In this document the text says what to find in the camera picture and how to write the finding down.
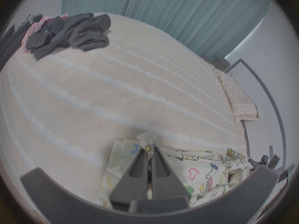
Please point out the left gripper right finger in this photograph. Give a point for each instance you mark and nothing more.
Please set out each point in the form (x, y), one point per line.
(168, 183)

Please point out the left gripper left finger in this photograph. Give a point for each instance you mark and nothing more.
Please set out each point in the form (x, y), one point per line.
(133, 183)

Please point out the white printed pyjama top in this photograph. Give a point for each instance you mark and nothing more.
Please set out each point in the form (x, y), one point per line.
(198, 169)

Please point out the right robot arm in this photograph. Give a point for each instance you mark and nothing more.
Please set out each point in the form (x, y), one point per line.
(274, 162)

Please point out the bed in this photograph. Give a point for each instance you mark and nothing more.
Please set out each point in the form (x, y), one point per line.
(93, 90)

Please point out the pile of clothes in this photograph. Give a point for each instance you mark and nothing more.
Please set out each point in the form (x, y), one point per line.
(77, 31)

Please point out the cream pillow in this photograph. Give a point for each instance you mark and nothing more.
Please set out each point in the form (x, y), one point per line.
(236, 97)

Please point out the grey bedside table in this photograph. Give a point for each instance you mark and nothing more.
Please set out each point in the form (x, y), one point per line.
(219, 61)

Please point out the black slatted furniture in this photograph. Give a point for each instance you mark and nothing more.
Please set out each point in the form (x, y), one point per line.
(9, 45)

